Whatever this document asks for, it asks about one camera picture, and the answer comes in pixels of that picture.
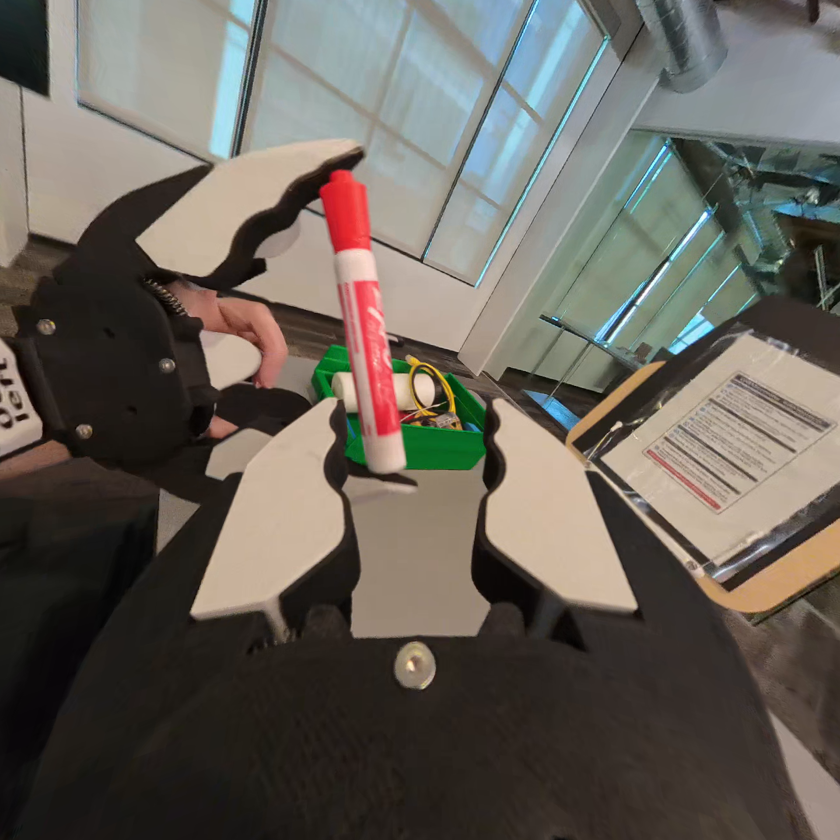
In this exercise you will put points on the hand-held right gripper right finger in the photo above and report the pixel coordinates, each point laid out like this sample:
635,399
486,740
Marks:
558,518

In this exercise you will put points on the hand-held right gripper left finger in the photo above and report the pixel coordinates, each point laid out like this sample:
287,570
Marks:
275,512

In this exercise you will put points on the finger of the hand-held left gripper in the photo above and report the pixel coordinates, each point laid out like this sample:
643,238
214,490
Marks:
236,453
223,203

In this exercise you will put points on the green plastic bin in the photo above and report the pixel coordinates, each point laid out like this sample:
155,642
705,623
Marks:
446,453

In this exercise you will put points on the red whiteboard marker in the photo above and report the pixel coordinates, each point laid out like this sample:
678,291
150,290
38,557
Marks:
361,328

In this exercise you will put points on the grey desk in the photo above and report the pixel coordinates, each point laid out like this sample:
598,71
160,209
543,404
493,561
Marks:
420,558

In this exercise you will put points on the person's left hand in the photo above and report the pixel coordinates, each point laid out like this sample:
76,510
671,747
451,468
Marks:
262,334

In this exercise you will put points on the small blue object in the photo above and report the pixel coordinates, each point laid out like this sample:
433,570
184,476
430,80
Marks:
353,430

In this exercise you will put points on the white roll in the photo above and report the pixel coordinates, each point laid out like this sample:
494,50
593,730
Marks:
341,390

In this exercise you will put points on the laminated instruction sheet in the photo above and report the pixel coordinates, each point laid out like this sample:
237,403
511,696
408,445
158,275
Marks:
735,446

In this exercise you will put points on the frosted glass window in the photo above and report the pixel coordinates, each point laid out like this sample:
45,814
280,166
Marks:
394,98

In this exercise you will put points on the instruction sheet display stand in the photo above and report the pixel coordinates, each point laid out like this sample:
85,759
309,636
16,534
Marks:
754,594

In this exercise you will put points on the glass railing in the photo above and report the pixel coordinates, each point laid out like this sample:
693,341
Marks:
656,275

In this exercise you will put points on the silver ventilation duct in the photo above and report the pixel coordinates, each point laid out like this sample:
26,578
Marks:
689,39

